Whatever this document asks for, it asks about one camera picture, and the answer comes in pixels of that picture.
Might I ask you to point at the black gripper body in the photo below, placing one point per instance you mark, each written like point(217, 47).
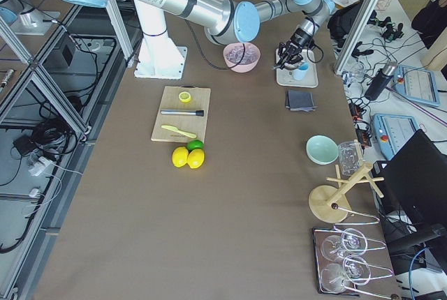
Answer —
point(299, 39)

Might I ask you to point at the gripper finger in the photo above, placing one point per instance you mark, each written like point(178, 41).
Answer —
point(295, 58)
point(282, 57)

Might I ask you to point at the pink bowl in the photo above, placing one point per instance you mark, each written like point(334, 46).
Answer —
point(240, 68)

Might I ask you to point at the metal ice scoop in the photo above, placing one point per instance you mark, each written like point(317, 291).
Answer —
point(291, 66)

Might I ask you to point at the light blue cup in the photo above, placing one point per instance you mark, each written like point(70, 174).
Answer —
point(300, 73)

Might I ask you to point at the clear ice cubes pile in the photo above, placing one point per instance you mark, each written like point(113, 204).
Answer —
point(241, 54)

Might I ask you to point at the wooden cup tree stand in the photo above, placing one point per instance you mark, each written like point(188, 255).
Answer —
point(330, 204)

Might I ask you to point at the beige serving tray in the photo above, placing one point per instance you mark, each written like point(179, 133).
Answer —
point(284, 77)

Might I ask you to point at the black backpack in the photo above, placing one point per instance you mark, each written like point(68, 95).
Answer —
point(341, 23)

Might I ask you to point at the grey folded cloth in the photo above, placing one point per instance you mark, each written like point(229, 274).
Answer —
point(297, 101)

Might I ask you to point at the black thermos bottle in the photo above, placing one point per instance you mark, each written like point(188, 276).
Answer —
point(381, 80)

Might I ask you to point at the green bowl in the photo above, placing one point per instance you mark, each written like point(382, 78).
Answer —
point(321, 150)

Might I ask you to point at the bamboo cutting board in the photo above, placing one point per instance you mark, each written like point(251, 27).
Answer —
point(170, 101)

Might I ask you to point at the steel muddler black tip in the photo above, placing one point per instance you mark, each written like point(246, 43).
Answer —
point(197, 113)

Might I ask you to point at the half lemon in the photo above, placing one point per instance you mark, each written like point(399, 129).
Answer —
point(184, 97)

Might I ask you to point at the clear glass jar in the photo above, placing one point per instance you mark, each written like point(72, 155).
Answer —
point(350, 157)

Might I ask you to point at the blue teach pendant near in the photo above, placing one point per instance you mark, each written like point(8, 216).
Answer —
point(392, 132)

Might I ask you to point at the blue teach pendant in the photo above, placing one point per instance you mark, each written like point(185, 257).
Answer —
point(392, 132)
point(416, 84)

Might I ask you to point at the yellow plastic knife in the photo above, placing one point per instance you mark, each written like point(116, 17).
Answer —
point(179, 131)

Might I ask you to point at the blue teach pendant far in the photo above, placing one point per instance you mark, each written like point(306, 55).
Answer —
point(416, 84)

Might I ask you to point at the green lime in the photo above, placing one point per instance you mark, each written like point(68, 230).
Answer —
point(194, 144)

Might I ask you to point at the yellow lemon lower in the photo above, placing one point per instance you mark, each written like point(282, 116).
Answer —
point(196, 158)

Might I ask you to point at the yellow lemon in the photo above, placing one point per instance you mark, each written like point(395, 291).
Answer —
point(180, 156)
point(196, 158)

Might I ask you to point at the yellow lemon upper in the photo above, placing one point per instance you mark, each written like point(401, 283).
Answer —
point(180, 156)

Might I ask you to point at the black monitor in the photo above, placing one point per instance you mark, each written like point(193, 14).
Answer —
point(416, 176)

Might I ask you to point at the black tray with glasses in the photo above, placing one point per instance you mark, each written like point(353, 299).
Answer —
point(341, 269)

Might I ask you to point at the aluminium frame post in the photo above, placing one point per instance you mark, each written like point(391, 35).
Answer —
point(354, 35)

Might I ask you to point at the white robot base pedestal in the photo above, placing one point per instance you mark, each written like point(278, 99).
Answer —
point(159, 57)

